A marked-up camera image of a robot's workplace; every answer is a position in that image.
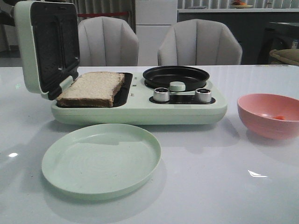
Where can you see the bread slice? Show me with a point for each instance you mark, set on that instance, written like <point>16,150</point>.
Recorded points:
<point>92,89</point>

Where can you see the grey upholstered chair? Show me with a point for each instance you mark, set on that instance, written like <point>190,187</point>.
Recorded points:
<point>199,42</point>
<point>106,41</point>

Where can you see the black round frying pan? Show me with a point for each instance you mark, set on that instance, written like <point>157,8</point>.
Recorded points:
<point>162,76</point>

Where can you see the left grey upholstered chair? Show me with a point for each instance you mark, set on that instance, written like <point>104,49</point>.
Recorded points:
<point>106,41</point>

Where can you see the pink bowl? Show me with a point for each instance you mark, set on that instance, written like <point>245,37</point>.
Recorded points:
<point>257,109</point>

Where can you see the light green round plate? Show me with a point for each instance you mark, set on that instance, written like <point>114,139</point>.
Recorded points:
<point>102,162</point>

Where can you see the left silver control knob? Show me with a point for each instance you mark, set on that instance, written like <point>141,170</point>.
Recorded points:
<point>161,94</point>

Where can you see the dark kitchen counter cabinet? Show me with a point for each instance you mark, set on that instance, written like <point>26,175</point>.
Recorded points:
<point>247,25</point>

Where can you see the fruit plate on counter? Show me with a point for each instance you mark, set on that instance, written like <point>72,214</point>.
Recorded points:
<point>238,4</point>

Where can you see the dark washing machine at right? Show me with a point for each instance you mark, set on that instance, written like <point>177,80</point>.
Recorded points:
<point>278,35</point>

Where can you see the beige cushion at right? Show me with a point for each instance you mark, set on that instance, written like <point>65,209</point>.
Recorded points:
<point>286,56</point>

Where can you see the right silver control knob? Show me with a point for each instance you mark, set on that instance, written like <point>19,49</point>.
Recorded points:
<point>202,95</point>

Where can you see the white refrigerator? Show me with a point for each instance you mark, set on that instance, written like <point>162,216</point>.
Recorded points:
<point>153,19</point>

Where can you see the green breakfast maker lid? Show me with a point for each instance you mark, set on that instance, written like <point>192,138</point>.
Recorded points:
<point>48,43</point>

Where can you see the orange shrimp piece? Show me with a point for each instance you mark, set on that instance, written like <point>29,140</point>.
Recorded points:
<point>279,117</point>

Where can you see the red barrier belt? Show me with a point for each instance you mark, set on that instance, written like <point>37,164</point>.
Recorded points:
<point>104,14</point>

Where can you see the silver control knob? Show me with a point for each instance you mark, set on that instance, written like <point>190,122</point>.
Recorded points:
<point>202,95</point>
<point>161,94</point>

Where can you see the green breakfast maker base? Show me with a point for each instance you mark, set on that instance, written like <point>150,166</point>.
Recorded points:
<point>139,110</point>

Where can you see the right grey upholstered chair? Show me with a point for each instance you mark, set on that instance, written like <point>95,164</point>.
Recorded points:
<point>199,42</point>

